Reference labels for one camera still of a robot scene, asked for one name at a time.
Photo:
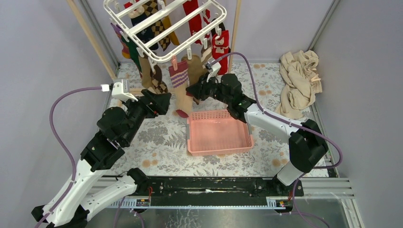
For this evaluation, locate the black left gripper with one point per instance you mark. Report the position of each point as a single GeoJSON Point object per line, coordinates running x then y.
{"type": "Point", "coordinates": [160, 104]}

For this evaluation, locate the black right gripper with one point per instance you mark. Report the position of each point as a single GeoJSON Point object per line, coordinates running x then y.
{"type": "Point", "coordinates": [199, 90]}

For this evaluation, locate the plain brown sock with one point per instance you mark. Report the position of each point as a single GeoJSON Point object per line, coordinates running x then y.
{"type": "Point", "coordinates": [195, 69]}

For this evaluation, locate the beige purple striped sock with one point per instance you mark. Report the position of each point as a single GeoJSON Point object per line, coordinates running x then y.
{"type": "Point", "coordinates": [180, 81]}

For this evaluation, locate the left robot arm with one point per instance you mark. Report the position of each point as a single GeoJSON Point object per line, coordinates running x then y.
{"type": "Point", "coordinates": [73, 206]}

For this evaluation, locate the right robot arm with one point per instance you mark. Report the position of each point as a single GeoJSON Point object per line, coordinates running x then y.
{"type": "Point", "coordinates": [305, 141]}

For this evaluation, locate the wooden hanger stand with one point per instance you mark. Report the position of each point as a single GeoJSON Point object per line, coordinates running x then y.
{"type": "Point", "coordinates": [130, 33]}

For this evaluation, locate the brown argyle sock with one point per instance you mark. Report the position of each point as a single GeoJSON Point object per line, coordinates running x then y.
{"type": "Point", "coordinates": [158, 84]}

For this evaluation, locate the tan plain sock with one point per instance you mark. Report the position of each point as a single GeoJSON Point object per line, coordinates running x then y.
{"type": "Point", "coordinates": [145, 72]}

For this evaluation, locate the brown striped sock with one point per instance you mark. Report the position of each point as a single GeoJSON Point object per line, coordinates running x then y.
{"type": "Point", "coordinates": [206, 51]}

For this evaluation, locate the pink plastic basket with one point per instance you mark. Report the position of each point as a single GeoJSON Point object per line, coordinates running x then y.
{"type": "Point", "coordinates": [217, 133]}

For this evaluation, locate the floral table mat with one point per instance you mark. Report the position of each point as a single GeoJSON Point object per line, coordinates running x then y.
{"type": "Point", "coordinates": [160, 146]}

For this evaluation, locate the red bear sock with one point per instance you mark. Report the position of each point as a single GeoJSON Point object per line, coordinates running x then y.
{"type": "Point", "coordinates": [220, 47]}

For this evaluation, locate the green sock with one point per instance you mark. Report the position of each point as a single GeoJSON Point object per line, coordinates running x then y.
{"type": "Point", "coordinates": [134, 56]}

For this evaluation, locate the purple orange striped sock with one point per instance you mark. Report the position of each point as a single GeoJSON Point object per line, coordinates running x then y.
{"type": "Point", "coordinates": [125, 49]}

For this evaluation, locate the red hanging sock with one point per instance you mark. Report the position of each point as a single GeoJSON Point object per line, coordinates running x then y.
{"type": "Point", "coordinates": [195, 24]}

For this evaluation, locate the beige crumpled cloth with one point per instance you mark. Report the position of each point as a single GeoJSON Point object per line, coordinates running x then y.
{"type": "Point", "coordinates": [302, 83]}

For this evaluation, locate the dark argyle sock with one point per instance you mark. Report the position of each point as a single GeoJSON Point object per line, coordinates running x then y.
{"type": "Point", "coordinates": [150, 8]}

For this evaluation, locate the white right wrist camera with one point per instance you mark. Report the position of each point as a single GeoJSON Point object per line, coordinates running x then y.
{"type": "Point", "coordinates": [213, 69]}

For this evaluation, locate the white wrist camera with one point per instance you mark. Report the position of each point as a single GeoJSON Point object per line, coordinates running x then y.
{"type": "Point", "coordinates": [119, 90]}
{"type": "Point", "coordinates": [213, 69]}

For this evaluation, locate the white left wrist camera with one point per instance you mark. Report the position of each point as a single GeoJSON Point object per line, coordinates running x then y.
{"type": "Point", "coordinates": [119, 90]}

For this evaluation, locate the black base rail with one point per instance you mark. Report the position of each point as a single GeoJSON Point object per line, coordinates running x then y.
{"type": "Point", "coordinates": [214, 191]}

